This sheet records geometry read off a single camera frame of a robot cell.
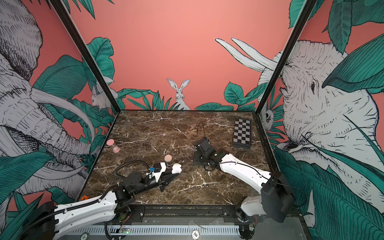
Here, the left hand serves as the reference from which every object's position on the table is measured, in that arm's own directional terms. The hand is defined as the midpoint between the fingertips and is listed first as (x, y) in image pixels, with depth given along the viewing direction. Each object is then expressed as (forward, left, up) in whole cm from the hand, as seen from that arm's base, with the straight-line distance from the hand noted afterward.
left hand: (177, 171), depth 69 cm
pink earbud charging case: (+16, +8, -18) cm, 26 cm away
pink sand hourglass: (+24, +43, -10) cm, 50 cm away
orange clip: (-5, +50, -17) cm, 53 cm away
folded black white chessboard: (+32, -43, -16) cm, 56 cm away
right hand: (+11, -8, -7) cm, 15 cm away
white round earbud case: (+1, 0, +1) cm, 2 cm away
